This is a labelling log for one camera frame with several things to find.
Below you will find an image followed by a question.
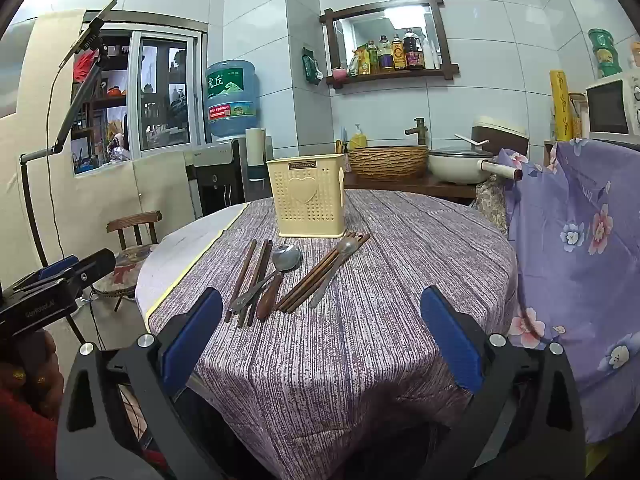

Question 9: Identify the water dispenser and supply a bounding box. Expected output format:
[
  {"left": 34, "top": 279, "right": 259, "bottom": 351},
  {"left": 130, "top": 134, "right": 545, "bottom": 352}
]
[{"left": 192, "top": 137, "right": 273, "bottom": 218}]

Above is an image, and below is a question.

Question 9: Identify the dark soy sauce bottle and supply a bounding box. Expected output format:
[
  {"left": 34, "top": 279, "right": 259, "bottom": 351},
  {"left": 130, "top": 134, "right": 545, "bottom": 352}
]
[{"left": 404, "top": 28, "right": 426, "bottom": 70}]

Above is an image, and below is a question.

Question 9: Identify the green ceramic jar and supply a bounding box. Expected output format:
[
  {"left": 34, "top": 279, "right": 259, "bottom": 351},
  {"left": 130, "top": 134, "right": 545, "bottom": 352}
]
[{"left": 587, "top": 28, "right": 623, "bottom": 78}]

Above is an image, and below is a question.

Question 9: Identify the dark wooden chopstick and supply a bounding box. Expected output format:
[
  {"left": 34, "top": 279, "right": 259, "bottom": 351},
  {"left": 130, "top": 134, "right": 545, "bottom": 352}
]
[
  {"left": 280, "top": 233, "right": 363, "bottom": 312},
  {"left": 238, "top": 240, "right": 269, "bottom": 328},
  {"left": 287, "top": 233, "right": 372, "bottom": 314},
  {"left": 246, "top": 240, "right": 274, "bottom": 327},
  {"left": 224, "top": 239, "right": 257, "bottom": 323},
  {"left": 275, "top": 232, "right": 357, "bottom": 310}
]

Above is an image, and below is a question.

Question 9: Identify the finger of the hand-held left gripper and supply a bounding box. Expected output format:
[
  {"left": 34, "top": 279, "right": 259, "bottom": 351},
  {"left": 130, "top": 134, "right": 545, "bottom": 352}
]
[
  {"left": 10, "top": 255, "right": 81, "bottom": 293},
  {"left": 50, "top": 248, "right": 117, "bottom": 293}
]

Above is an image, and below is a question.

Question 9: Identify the blue water jug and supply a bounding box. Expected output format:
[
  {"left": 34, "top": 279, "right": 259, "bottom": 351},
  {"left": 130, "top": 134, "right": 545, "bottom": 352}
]
[{"left": 205, "top": 59, "right": 261, "bottom": 138}]

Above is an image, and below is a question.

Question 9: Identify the cream plastic utensil holder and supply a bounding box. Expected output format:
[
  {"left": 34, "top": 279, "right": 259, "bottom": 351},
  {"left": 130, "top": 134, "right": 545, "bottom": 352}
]
[{"left": 266, "top": 154, "right": 347, "bottom": 238}]

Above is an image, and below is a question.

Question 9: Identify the white round table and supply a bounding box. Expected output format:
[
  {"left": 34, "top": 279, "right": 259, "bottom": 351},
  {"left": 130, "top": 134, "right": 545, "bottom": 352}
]
[{"left": 135, "top": 202, "right": 251, "bottom": 331}]

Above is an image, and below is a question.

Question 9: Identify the cream pan with glass lid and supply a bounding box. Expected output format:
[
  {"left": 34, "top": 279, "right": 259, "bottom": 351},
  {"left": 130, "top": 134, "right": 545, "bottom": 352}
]
[{"left": 428, "top": 146, "right": 523, "bottom": 184}]

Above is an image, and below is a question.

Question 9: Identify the cream rice cooker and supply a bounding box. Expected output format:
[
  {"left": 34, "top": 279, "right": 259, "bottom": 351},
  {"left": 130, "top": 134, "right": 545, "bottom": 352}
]
[{"left": 471, "top": 116, "right": 529, "bottom": 158}]

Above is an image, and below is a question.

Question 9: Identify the purple floral cloth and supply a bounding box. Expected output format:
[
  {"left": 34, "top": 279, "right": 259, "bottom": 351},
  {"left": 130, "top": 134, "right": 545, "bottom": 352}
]
[{"left": 495, "top": 137, "right": 640, "bottom": 443}]

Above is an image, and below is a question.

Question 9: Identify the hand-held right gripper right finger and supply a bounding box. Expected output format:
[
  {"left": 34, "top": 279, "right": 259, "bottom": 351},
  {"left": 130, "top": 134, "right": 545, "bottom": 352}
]
[{"left": 419, "top": 285, "right": 586, "bottom": 480}]

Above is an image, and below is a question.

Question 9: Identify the green wall packet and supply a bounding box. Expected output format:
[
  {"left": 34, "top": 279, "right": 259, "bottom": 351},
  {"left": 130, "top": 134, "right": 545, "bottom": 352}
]
[{"left": 301, "top": 47, "right": 324, "bottom": 86}]

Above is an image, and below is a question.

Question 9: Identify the yellow roll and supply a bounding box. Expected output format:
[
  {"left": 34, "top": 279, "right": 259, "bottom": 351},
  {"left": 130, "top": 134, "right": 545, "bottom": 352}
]
[{"left": 549, "top": 70, "right": 573, "bottom": 142}]

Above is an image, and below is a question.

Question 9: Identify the yellow green seasoning packet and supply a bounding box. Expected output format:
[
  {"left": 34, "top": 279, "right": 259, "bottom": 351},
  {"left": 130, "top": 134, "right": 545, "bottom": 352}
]
[{"left": 350, "top": 45, "right": 371, "bottom": 76}]

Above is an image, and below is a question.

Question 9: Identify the white microwave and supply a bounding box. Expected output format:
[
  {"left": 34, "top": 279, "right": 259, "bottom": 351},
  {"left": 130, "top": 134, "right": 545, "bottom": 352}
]
[{"left": 585, "top": 71, "right": 640, "bottom": 137}]

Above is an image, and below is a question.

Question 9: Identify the person's left forearm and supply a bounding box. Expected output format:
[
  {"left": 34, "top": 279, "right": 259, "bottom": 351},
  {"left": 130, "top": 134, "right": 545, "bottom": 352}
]
[{"left": 0, "top": 385, "right": 63, "bottom": 480}]

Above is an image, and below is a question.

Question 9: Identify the metal fork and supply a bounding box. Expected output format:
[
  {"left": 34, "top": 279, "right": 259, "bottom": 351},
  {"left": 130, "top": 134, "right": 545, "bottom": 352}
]
[{"left": 229, "top": 270, "right": 283, "bottom": 311}]

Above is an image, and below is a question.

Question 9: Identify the wooden-handled metal spoon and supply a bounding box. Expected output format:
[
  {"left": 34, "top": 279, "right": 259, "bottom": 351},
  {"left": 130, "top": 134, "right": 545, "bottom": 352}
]
[{"left": 256, "top": 244, "right": 303, "bottom": 322}]

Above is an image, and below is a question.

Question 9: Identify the brass faucet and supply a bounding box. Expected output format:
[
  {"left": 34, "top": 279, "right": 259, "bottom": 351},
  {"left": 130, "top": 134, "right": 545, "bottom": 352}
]
[{"left": 405, "top": 117, "right": 430, "bottom": 147}]

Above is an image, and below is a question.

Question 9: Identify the wooden framed mirror shelf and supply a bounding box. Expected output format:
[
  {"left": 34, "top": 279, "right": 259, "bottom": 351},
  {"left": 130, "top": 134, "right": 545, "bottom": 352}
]
[{"left": 320, "top": 0, "right": 460, "bottom": 90}]

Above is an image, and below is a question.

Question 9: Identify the person's left hand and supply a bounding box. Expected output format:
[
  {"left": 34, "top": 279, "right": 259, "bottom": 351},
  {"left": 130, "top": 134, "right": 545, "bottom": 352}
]
[{"left": 0, "top": 330, "right": 66, "bottom": 423}]

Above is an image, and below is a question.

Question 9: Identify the paisley cloth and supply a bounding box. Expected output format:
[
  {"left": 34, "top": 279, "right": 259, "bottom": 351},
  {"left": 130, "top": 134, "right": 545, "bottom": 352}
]
[{"left": 472, "top": 175, "right": 508, "bottom": 236}]

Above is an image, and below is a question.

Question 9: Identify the small metal spoon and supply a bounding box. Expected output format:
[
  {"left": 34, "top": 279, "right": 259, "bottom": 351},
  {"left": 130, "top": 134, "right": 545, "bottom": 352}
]
[{"left": 315, "top": 236, "right": 360, "bottom": 291}]

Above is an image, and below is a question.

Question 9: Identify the purple label sauce bottle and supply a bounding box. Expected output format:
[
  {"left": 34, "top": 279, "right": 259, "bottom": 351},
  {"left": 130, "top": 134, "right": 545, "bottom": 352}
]
[{"left": 377, "top": 35, "right": 394, "bottom": 72}]

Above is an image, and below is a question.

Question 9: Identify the woven pattern basin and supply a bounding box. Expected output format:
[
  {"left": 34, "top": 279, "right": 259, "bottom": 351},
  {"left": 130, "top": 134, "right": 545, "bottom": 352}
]
[{"left": 347, "top": 145, "right": 430, "bottom": 179}]

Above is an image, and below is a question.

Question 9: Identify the dark wooden counter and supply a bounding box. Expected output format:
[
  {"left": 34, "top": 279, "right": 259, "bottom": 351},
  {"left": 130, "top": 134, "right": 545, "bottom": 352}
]
[{"left": 342, "top": 172, "right": 478, "bottom": 200}]

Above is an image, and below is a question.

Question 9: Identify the wooden chair with cushion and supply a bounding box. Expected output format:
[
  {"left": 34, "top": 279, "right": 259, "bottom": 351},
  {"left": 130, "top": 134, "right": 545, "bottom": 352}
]
[{"left": 92, "top": 210, "right": 163, "bottom": 313}]

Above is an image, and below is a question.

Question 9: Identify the beige board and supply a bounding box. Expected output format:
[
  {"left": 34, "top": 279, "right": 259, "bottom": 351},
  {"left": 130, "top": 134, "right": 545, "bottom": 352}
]
[{"left": 0, "top": 7, "right": 201, "bottom": 281}]

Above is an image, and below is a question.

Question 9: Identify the phone on stand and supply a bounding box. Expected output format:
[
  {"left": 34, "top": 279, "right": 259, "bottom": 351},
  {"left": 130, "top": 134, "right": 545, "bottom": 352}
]
[{"left": 59, "top": 0, "right": 118, "bottom": 68}]

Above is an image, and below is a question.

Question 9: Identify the sliding glass window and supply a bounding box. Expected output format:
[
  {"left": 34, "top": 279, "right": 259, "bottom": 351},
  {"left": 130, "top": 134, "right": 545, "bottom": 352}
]
[{"left": 70, "top": 22, "right": 208, "bottom": 176}]

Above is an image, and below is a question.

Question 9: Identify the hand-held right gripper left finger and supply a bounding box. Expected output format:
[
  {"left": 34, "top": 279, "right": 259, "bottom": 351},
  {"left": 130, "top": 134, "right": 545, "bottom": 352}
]
[{"left": 56, "top": 287, "right": 236, "bottom": 480}]

